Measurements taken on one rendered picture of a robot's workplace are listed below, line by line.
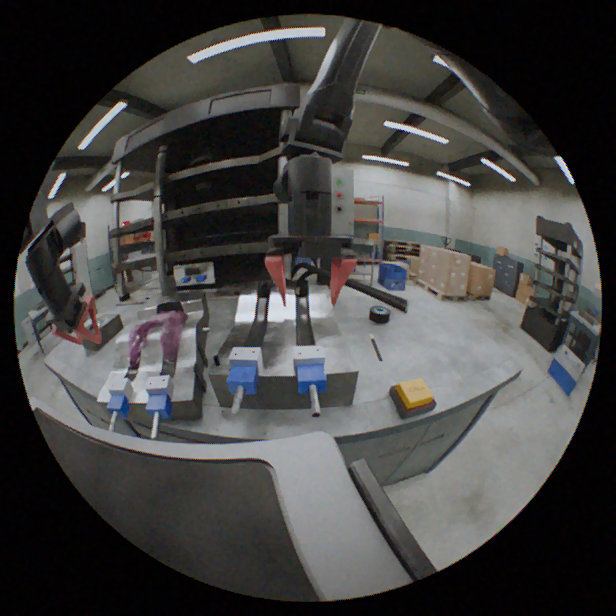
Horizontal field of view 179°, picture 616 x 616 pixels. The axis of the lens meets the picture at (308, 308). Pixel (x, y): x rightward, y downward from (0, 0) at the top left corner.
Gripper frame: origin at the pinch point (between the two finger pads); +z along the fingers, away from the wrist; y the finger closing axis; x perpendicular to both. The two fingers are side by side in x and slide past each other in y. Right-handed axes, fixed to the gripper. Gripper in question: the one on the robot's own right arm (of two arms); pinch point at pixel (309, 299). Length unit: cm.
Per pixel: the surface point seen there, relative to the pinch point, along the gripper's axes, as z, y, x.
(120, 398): 14.1, 36.3, 10.9
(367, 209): -71, -247, -642
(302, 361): 9.9, 1.1, 1.4
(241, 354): 9.4, 11.2, 0.0
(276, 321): 12.8, 6.5, -18.8
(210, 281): 18, 48, -78
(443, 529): 100, -63, 49
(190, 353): 14.7, 26.0, -7.0
